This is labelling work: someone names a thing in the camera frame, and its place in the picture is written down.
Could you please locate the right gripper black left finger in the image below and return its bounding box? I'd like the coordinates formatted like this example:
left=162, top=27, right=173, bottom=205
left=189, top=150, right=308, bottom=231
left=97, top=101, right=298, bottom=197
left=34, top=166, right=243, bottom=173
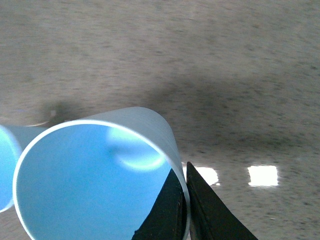
left=132, top=170, right=187, bottom=240

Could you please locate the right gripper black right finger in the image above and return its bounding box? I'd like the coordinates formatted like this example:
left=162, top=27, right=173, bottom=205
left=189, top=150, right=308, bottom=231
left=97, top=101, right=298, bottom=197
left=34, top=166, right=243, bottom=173
left=186, top=162, right=257, bottom=240

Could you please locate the blue cup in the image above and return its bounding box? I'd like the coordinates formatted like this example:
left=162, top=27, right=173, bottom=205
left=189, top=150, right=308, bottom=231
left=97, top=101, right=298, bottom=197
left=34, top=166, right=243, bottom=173
left=0, top=125, right=46, bottom=212
left=12, top=106, right=191, bottom=240

